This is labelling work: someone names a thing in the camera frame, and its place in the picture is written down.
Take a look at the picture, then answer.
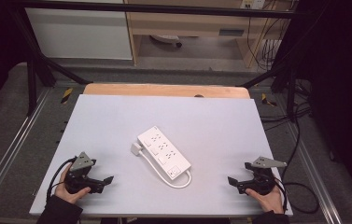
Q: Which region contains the white plug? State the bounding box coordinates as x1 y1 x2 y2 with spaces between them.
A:
130 142 143 157

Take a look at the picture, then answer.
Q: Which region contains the wooden table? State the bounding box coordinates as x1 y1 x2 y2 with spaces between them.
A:
82 82 251 100

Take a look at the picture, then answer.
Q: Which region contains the person's left hand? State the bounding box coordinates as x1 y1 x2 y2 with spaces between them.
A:
54 162 92 205

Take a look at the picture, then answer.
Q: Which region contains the bundle of black cables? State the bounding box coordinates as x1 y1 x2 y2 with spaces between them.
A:
246 0 299 73

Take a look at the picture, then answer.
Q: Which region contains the black floor cable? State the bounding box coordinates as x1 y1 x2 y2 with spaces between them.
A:
258 78 313 182

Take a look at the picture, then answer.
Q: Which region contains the person's right hand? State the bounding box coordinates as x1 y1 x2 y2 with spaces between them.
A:
245 184 286 215

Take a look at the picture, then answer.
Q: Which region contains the white power cord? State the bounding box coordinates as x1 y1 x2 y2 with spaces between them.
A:
138 151 193 189

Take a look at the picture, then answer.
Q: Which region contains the white chair base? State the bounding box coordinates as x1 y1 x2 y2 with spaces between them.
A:
149 34 184 49

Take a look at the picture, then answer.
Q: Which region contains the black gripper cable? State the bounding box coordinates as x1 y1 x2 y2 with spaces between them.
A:
46 157 77 203
273 173 320 216

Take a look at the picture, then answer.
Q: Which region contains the metal floor rail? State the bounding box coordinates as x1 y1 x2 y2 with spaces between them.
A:
285 119 344 224
0 88 52 213

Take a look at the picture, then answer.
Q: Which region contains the light wooden desk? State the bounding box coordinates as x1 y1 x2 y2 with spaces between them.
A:
122 0 293 69

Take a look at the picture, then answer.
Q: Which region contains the yellow black floor tape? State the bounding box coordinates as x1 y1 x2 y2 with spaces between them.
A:
60 87 74 105
260 92 278 108

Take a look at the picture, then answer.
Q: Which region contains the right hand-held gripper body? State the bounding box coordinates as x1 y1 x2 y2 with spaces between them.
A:
237 156 289 196

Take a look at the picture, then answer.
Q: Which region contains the white wall socket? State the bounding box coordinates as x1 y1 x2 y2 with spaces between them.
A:
239 0 267 10

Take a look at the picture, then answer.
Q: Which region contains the white power strip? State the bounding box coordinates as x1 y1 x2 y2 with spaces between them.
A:
136 125 192 181

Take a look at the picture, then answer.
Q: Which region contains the white cabinet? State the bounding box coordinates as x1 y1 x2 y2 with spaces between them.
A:
24 0 134 61

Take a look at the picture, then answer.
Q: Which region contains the black metal frame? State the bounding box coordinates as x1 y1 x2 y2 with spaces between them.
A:
7 0 303 123

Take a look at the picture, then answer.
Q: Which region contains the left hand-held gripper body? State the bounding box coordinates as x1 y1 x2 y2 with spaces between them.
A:
63 151 106 194

